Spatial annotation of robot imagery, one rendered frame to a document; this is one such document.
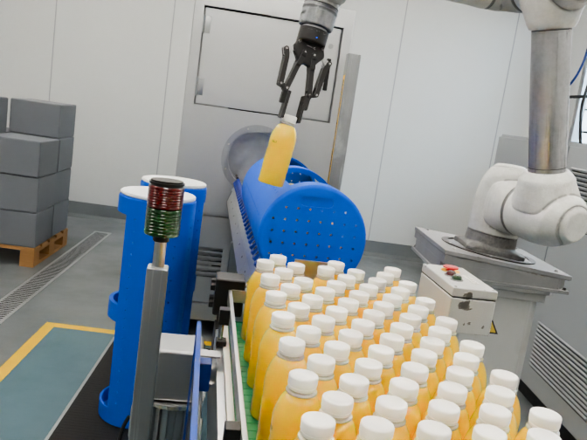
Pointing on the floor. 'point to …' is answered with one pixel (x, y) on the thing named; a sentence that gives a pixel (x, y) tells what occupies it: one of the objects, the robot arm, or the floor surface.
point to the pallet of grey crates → (35, 176)
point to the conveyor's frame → (219, 388)
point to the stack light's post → (148, 352)
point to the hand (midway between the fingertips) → (292, 107)
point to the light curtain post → (343, 120)
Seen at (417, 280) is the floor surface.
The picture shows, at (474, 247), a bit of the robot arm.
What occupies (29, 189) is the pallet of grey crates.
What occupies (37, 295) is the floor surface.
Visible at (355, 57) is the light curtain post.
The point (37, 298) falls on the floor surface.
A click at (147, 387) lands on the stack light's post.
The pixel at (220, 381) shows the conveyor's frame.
